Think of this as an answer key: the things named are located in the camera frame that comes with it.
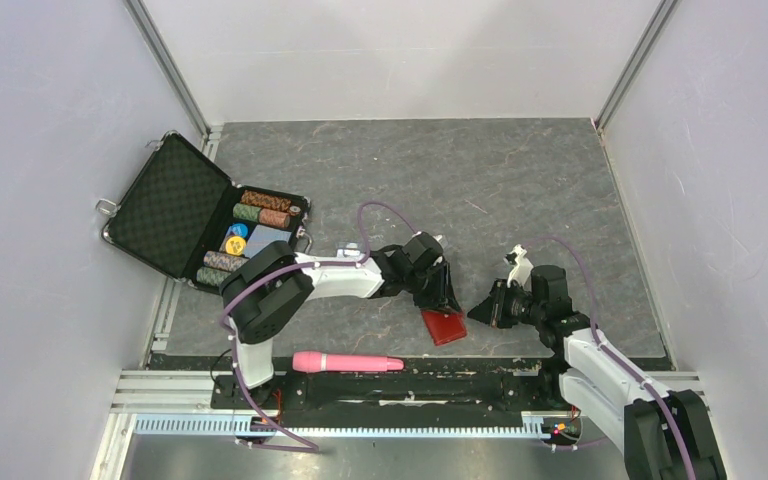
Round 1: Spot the aluminium frame post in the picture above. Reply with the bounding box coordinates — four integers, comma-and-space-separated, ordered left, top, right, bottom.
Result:
593, 0, 680, 136
124, 0, 211, 139

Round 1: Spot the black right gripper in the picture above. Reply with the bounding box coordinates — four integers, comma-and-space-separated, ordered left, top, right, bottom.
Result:
466, 278, 544, 329

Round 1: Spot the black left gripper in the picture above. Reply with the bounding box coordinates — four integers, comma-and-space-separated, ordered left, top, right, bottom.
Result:
404, 260, 460, 315

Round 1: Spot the toothed aluminium rail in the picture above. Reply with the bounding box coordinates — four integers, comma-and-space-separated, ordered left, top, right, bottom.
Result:
134, 413, 566, 440

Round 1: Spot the left aluminium frame post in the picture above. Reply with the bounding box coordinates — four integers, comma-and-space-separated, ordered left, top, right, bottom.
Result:
124, 0, 211, 139

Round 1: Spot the right aluminium frame post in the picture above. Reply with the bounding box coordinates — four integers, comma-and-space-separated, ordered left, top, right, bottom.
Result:
593, 0, 680, 136

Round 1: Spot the black poker chip case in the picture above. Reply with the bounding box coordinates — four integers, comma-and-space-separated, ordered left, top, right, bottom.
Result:
101, 131, 312, 294

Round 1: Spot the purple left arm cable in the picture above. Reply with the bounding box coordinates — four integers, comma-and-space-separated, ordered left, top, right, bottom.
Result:
218, 201, 422, 455

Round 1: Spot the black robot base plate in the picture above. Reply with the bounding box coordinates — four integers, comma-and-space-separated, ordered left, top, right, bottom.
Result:
211, 356, 605, 429

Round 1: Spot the green and brown chip stack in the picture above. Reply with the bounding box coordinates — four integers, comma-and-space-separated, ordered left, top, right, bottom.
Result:
232, 203, 291, 229

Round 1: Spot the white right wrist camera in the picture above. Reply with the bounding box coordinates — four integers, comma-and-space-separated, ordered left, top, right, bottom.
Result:
505, 244, 534, 288

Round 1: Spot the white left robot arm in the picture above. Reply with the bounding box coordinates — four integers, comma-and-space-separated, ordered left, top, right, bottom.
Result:
219, 232, 462, 408

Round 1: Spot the brown poker chip stack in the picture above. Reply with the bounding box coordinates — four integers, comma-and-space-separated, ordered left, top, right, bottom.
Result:
241, 190, 293, 213

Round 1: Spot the purple poker chip stack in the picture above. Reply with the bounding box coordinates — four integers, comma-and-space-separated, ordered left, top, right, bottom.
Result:
203, 251, 248, 272

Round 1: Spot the pink cylindrical wand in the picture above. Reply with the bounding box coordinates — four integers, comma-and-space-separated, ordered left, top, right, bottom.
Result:
292, 351, 404, 373

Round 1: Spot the red leather card holder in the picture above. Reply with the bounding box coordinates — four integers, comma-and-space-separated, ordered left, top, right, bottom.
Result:
421, 310, 468, 347

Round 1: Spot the blue playing card deck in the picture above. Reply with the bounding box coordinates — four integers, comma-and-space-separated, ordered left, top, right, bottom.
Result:
243, 225, 292, 257

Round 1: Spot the blue poker chip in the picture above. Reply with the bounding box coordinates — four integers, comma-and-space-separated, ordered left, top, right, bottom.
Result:
227, 223, 249, 238

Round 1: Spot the green poker chip stack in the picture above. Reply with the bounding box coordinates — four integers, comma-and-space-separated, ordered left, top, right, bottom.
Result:
196, 267, 230, 287

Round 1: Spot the clear plastic card box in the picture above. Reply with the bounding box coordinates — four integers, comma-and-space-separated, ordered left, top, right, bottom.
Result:
336, 242, 365, 259

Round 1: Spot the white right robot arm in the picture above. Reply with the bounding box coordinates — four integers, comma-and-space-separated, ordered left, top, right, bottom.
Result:
467, 265, 727, 479

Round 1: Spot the yellow poker chip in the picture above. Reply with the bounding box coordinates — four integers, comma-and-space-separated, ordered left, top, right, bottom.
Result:
223, 235, 247, 257

